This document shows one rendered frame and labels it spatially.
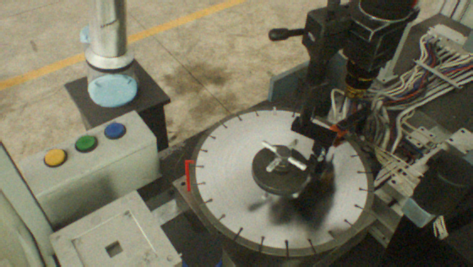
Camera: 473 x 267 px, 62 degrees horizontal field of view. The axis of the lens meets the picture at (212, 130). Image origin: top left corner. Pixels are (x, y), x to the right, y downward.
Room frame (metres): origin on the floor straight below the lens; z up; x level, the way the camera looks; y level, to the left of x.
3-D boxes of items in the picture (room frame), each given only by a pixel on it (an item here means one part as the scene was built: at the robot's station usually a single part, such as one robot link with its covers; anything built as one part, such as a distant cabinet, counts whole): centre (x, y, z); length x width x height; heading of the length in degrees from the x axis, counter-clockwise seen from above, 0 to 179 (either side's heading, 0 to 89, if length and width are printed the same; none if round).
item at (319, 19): (0.52, -0.18, 1.17); 0.06 x 0.05 x 0.20; 115
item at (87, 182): (0.56, 0.27, 0.82); 0.28 x 0.11 x 0.15; 124
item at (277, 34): (0.53, -0.13, 1.21); 0.08 x 0.06 x 0.03; 124
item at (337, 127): (0.57, -0.29, 0.95); 0.10 x 0.03 x 0.07; 124
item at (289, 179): (0.46, -0.13, 0.96); 0.11 x 0.11 x 0.03
